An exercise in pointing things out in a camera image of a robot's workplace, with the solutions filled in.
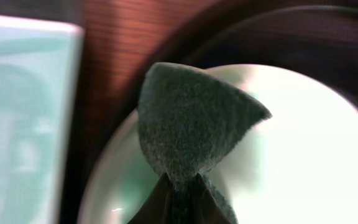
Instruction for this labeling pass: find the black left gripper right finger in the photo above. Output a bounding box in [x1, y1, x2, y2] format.
[191, 174, 230, 224]

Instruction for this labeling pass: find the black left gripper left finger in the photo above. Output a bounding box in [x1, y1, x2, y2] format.
[128, 173, 174, 224]

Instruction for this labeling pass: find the green scouring sponge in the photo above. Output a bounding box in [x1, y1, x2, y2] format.
[137, 62, 272, 223]

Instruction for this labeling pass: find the round black tray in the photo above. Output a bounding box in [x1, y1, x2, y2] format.
[59, 0, 358, 223]

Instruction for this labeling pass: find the black rectangular water tray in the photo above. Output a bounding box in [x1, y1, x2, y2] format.
[0, 15, 84, 224]

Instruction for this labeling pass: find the far mint green plate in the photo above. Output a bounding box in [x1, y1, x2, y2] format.
[78, 64, 358, 224]

